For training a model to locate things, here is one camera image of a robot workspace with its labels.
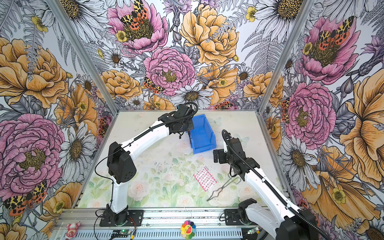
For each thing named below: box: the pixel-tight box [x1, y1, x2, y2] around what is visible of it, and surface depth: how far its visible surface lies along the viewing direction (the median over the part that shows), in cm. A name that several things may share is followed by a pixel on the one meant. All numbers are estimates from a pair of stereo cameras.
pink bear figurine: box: [66, 222, 81, 238], surface depth 70 cm
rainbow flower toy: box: [180, 220, 196, 240], surface depth 71 cm
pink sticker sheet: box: [193, 167, 217, 192], surface depth 89 cm
